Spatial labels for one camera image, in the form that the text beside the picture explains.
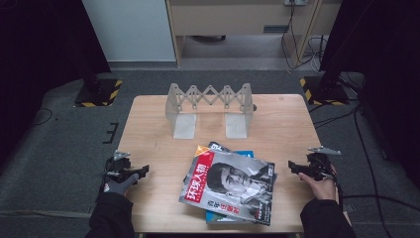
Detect hanging black cables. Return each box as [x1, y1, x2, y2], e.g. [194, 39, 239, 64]
[280, 3, 329, 72]

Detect person's right hand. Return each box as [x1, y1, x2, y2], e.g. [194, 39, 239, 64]
[298, 165, 340, 202]

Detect light wooden desk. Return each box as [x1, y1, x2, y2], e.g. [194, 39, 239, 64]
[164, 0, 343, 67]

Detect expandable metal bookend rack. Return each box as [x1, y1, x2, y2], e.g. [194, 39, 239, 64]
[164, 82, 256, 140]

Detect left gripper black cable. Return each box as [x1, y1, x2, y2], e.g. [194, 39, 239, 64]
[100, 158, 115, 192]

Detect white cabinet panel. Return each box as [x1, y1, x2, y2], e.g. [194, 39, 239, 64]
[81, 0, 177, 63]

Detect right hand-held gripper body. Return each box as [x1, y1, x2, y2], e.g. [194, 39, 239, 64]
[306, 146, 342, 182]

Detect black curtain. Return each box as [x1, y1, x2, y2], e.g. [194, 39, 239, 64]
[319, 0, 420, 181]
[0, 0, 112, 168]

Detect person's left hand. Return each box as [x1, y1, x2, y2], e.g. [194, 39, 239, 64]
[102, 173, 140, 197]

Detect black stand with striped base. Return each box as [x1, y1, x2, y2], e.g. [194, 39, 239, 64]
[73, 63, 124, 108]
[299, 70, 351, 107]

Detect magazine with portrait cover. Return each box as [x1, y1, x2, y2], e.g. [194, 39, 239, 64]
[178, 145, 277, 227]

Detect blue book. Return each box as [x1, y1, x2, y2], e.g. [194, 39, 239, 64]
[205, 150, 256, 226]

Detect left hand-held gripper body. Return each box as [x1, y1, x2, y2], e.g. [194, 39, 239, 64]
[104, 150, 141, 181]

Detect long black floor cable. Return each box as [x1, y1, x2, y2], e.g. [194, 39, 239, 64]
[308, 103, 420, 238]

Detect thin black floor cable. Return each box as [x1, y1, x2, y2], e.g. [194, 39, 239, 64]
[33, 107, 54, 127]

